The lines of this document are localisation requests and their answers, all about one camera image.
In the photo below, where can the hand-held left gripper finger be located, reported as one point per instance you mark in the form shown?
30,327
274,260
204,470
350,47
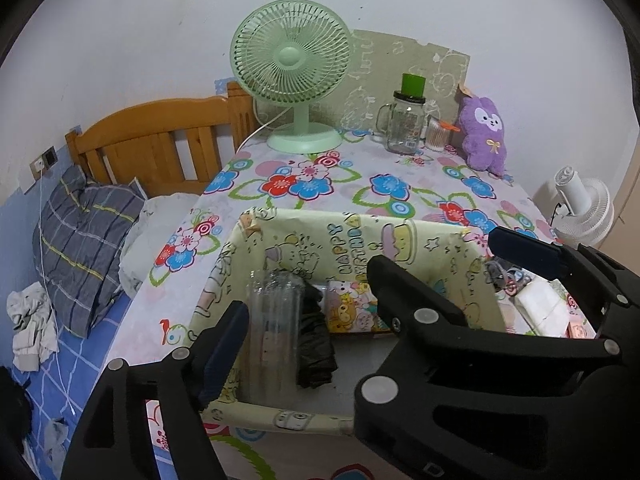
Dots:
222,360

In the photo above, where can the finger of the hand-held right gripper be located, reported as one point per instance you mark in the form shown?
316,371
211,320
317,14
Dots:
415,295
530,252

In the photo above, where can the white tissue pack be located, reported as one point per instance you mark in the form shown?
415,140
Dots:
542,307

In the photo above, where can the clear plastic tube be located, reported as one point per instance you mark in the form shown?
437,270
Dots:
272,330

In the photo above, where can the black plastic bag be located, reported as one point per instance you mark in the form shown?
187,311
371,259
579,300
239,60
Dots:
312,345

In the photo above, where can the yellow printed storage box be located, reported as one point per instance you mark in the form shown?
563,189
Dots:
300,240

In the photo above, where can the white standing fan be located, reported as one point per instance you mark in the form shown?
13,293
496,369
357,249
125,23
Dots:
585,205

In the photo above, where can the purple plush bunny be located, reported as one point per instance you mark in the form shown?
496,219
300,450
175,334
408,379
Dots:
485,135

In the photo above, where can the beige door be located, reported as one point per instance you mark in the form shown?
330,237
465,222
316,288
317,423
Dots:
630,160

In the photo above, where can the cotton swab container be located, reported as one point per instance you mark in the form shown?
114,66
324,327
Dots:
436,135

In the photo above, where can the white blanket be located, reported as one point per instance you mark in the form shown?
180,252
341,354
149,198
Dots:
160,220

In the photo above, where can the blue checked bed sheet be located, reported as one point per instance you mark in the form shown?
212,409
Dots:
60,400

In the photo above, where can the glass jar mug green lid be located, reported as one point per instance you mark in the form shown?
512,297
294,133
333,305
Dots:
405,125

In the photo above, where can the grey plaid pillow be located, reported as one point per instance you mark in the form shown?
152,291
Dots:
85,240

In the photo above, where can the small grey cloth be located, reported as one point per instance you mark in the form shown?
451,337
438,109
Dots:
55,437

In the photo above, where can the crumpled white cloth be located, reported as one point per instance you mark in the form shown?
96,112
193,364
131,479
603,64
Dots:
30,325

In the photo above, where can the green printed board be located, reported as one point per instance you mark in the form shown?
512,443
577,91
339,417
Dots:
380,60

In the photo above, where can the wooden bed headboard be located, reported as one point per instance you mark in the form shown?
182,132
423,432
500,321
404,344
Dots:
150,130

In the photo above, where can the green desk fan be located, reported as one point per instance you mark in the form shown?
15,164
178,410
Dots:
290,55

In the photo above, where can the wall socket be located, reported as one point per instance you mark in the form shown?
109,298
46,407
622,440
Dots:
44,162

